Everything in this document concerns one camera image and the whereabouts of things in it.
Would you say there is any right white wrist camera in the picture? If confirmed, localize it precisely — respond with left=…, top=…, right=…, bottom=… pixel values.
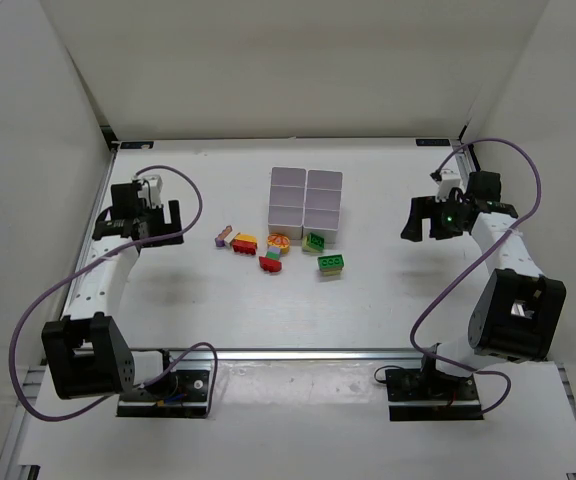
left=430, top=169, right=461, bottom=202

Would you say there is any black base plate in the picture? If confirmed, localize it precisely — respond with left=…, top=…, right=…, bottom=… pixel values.
left=116, top=364, right=214, bottom=419
left=373, top=365, right=484, bottom=422

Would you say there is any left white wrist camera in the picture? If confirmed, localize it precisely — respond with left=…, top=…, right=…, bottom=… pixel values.
left=133, top=174, right=163, bottom=209

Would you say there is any yellow and red lego stack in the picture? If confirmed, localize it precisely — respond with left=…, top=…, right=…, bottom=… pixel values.
left=231, top=233, right=257, bottom=255

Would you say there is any green lego brick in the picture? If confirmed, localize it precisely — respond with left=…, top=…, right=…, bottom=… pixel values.
left=317, top=254, right=345, bottom=272

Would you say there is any right white divided container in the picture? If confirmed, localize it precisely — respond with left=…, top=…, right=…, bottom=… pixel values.
left=303, top=169, right=343, bottom=244

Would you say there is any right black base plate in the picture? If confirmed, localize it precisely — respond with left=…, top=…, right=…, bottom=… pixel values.
left=373, top=365, right=484, bottom=422

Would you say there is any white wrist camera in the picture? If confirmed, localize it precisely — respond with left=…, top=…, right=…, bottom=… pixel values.
left=133, top=174, right=163, bottom=209
left=430, top=169, right=461, bottom=202

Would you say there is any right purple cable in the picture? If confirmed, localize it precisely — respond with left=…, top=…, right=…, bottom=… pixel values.
left=411, top=138, right=542, bottom=414

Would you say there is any left white divided container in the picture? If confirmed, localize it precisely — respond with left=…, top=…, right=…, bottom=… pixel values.
left=267, top=167, right=306, bottom=240

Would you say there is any lilac green red lego stack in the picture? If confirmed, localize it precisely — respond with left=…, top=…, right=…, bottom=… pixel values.
left=259, top=246, right=282, bottom=273

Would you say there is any purple butterfly wing lego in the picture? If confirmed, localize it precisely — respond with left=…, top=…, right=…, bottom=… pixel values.
left=214, top=225, right=233, bottom=248

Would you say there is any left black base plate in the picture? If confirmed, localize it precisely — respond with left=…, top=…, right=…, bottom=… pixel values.
left=116, top=364, right=214, bottom=419

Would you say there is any white divided container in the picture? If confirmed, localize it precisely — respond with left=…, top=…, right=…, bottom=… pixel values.
left=303, top=169, right=343, bottom=244
left=267, top=167, right=306, bottom=240

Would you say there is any yellow oval printed lego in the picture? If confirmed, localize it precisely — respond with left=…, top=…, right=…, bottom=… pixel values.
left=267, top=233, right=291, bottom=255

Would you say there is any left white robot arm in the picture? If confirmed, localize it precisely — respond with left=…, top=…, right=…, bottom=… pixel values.
left=42, top=175, right=183, bottom=399

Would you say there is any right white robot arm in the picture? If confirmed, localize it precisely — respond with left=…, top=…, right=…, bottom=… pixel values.
left=379, top=170, right=566, bottom=402

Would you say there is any green and lime lego stack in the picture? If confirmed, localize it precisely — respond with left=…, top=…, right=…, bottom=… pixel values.
left=302, top=232, right=325, bottom=254

